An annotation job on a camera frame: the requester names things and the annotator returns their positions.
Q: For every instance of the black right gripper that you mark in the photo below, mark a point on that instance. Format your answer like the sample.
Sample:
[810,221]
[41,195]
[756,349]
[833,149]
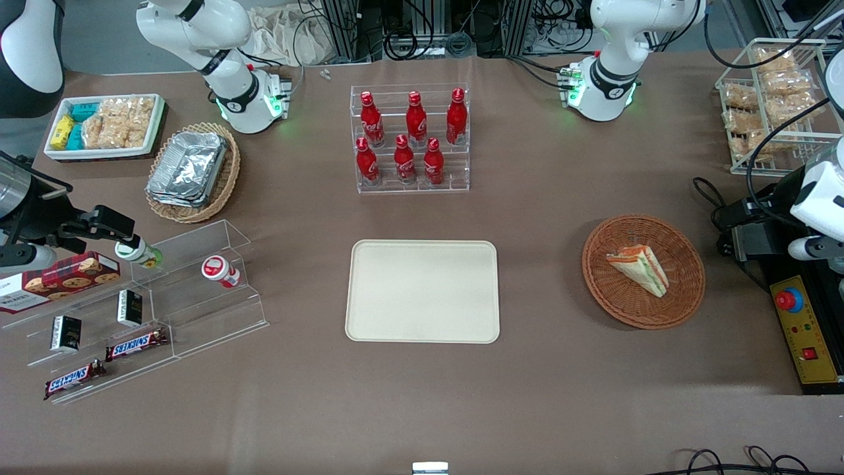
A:
[41,212]

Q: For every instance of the white rectangular snack tray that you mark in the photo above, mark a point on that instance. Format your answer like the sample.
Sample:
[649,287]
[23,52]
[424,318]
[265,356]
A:
[105,153]

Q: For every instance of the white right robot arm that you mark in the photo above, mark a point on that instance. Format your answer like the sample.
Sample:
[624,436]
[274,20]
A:
[234,99]

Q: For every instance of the clear acrylic step shelf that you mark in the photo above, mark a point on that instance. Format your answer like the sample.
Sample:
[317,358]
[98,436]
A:
[198,310]

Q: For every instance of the red tartan cookie box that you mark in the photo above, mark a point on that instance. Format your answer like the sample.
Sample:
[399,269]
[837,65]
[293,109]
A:
[66,280]

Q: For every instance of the aluminium extrusion frame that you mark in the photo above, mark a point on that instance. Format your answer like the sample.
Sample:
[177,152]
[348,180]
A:
[339,30]

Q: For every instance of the triangular sandwich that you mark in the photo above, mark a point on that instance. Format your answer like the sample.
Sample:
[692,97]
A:
[643,267]

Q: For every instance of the red cola bottle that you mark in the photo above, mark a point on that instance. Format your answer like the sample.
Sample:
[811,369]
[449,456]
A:
[366,163]
[372,122]
[433,163]
[456,119]
[404,161]
[416,122]

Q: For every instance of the beige crumpled cloth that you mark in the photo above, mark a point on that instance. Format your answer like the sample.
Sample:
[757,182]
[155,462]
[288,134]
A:
[283,33]

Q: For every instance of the teal snack packet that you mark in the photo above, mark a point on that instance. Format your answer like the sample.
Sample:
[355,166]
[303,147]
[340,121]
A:
[76,137]
[84,111]

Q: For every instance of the aluminium foil tray stack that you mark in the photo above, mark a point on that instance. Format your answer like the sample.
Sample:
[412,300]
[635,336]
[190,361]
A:
[188,168]

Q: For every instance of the yellow panel control box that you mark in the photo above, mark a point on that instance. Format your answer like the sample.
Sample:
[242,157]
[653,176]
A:
[808,336]

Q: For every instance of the black metal appliance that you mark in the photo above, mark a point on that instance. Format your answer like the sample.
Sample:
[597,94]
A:
[768,231]

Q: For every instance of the red white small bottle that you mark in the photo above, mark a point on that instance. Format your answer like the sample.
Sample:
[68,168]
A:
[219,270]

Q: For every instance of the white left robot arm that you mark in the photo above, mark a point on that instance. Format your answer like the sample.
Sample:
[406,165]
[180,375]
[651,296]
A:
[610,79]

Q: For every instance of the clear acrylic bottle rack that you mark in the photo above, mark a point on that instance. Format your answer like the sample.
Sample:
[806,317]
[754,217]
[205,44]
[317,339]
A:
[455,178]

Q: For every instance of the clear rice cracker bag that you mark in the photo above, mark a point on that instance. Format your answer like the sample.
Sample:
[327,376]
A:
[109,134]
[128,111]

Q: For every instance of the small black box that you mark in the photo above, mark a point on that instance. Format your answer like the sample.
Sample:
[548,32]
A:
[66,333]
[130,308]

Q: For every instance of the Snickers chocolate bar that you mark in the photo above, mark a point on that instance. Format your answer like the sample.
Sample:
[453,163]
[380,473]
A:
[135,344]
[72,379]

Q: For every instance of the green bottle white cap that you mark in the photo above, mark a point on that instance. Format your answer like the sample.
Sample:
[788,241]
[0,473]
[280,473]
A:
[138,253]

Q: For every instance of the tan oval wicker basket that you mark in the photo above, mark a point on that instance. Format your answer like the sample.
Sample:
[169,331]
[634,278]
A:
[227,178]

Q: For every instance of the brown round wicker basket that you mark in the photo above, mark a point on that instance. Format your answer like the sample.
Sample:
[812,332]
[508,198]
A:
[682,290]

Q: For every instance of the yellow snack packet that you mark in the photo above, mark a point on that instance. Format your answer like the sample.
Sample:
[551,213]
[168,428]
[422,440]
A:
[62,132]

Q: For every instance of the cream plastic serving tray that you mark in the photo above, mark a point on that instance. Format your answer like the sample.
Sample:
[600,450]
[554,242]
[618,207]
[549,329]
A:
[422,290]

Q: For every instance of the clear cracker packet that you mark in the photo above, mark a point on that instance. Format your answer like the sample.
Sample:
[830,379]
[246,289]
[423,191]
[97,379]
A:
[775,61]
[788,107]
[742,121]
[748,146]
[784,82]
[740,97]

